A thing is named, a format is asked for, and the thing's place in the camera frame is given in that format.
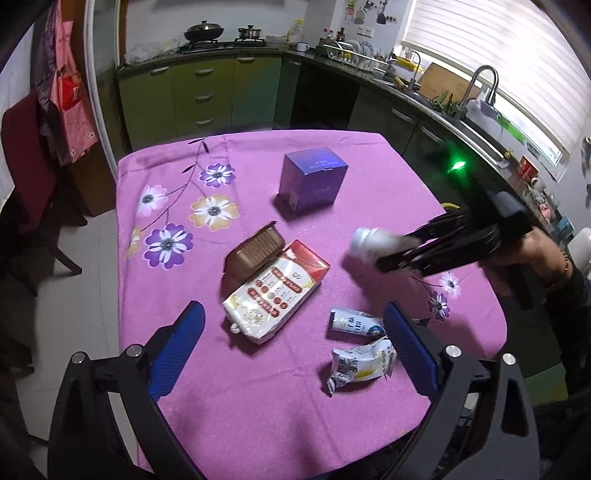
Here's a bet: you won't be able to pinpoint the green lower cabinets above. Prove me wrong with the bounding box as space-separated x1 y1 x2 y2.
117 55 283 151

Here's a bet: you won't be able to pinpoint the white window blinds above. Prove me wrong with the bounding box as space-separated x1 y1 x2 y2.
402 0 591 181

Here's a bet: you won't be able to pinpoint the purple apron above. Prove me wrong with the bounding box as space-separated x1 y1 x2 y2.
32 0 61 107

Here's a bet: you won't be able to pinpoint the tall steel faucet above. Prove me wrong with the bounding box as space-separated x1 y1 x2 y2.
462 65 499 116

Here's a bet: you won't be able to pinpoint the purple cardboard box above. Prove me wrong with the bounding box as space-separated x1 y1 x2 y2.
278 147 350 216

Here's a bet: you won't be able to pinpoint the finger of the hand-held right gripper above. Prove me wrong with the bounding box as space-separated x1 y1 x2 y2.
399 208 490 252
376 230 504 278

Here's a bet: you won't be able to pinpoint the blue and white wrapper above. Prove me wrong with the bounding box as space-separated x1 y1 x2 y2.
329 308 387 337

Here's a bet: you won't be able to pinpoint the wooden cutting board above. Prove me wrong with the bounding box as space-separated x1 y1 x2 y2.
418 62 481 102

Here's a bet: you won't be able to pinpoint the small white plastic bottle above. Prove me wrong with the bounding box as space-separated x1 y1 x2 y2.
348 227 407 265

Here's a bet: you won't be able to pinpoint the brown plastic tray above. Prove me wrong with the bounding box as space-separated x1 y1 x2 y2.
224 222 286 283

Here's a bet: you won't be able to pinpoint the dish rack with dishes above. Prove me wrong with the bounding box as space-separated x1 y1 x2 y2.
323 39 393 72

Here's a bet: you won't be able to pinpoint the white and red carton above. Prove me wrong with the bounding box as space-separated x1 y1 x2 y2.
222 239 331 346

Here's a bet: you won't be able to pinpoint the dark lower cabinets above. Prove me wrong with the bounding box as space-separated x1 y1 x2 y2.
277 58 522 204

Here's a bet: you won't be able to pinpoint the black wok with lid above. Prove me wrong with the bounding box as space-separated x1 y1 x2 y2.
184 20 225 43

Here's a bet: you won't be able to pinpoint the clear plastic bag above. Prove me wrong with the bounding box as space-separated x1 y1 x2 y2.
124 39 181 63

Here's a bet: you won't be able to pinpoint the green vegetables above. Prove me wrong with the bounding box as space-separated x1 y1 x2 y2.
431 90 467 118

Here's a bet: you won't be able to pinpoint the pink checkered apron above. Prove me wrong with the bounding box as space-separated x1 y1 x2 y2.
48 9 100 162

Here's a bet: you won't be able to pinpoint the gas stove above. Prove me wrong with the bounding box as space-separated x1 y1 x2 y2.
180 38 269 51

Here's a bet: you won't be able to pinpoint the dark red chair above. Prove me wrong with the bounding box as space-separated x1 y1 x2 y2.
0 92 88 296

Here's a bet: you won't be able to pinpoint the hanging kitchen utensils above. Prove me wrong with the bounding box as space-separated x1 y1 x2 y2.
360 0 389 26

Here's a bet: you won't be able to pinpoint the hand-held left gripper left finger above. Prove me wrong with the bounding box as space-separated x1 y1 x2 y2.
48 300 208 480

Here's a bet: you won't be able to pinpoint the white hanging sheet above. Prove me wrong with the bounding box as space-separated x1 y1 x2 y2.
0 69 18 197

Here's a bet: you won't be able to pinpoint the purple floral tablecloth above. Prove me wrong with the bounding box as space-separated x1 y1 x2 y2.
115 130 509 480

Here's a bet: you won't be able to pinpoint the white and yellow snack packet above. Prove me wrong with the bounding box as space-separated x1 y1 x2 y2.
327 336 398 398

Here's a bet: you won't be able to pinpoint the person's right hand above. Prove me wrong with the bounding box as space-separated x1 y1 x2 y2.
496 228 573 291

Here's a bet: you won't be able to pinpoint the small steel faucet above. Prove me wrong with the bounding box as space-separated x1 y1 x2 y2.
406 51 423 90

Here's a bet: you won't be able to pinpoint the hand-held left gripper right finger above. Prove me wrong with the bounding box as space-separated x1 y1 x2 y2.
383 300 541 480

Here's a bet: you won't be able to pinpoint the steel sink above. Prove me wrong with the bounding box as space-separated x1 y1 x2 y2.
443 115 509 162

